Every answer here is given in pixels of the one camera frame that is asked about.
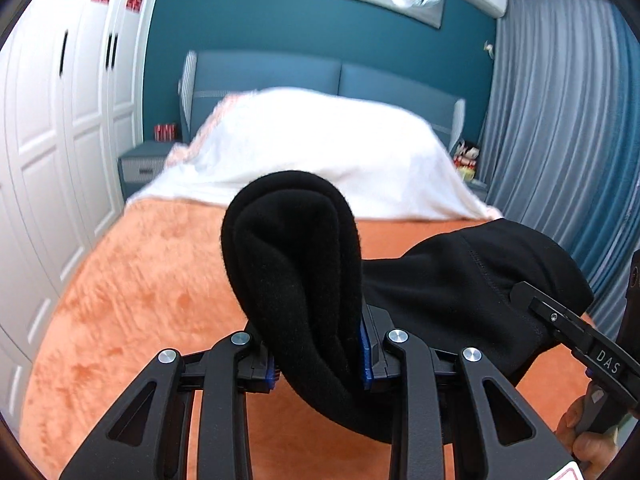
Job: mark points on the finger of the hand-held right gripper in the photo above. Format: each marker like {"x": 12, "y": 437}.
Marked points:
{"x": 570, "y": 325}

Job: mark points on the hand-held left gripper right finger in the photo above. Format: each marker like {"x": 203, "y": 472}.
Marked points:
{"x": 377, "y": 355}

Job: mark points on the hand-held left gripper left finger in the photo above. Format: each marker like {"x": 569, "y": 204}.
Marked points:
{"x": 250, "y": 360}

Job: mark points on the black pants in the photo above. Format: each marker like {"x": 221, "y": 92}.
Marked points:
{"x": 300, "y": 260}

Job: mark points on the person's right hand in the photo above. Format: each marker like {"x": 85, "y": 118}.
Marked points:
{"x": 590, "y": 455}

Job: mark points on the orange plush blanket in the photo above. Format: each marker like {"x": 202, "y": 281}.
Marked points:
{"x": 150, "y": 310}

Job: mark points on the yellow-green box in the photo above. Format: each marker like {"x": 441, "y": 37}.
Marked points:
{"x": 465, "y": 172}

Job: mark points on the pair of dolls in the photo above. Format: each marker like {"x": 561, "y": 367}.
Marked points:
{"x": 467, "y": 154}

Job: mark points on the grey-blue curtain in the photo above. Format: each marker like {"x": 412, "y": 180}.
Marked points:
{"x": 550, "y": 110}

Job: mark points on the grey-blue nightstand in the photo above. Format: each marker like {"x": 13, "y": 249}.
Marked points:
{"x": 145, "y": 160}

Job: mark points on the blue bed headboard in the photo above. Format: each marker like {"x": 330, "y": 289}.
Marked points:
{"x": 270, "y": 72}

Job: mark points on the white wardrobe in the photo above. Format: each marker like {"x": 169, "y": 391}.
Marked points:
{"x": 40, "y": 160}

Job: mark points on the small wall ornament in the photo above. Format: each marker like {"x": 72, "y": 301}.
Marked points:
{"x": 488, "y": 48}

